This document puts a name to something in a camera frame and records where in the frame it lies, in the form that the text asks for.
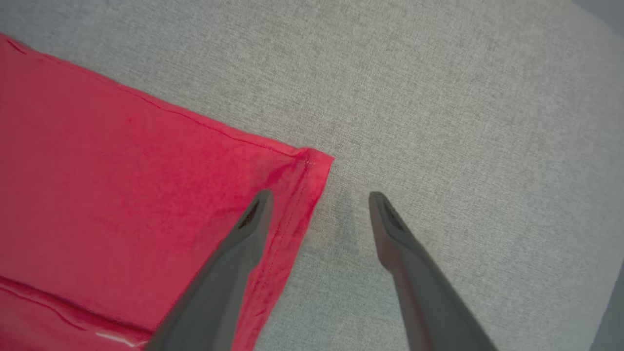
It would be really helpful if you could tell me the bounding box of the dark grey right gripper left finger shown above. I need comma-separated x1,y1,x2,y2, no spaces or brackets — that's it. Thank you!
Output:
146,189,275,351

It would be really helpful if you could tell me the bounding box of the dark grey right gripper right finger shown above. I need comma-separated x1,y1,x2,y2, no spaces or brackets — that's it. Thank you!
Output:
368,191,498,351

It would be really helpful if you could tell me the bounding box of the red and white garment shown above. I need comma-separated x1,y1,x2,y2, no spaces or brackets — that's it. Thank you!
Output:
0,33,335,351

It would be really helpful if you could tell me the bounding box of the grey fabric work surface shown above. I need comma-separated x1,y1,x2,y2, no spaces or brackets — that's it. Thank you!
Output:
0,0,624,351

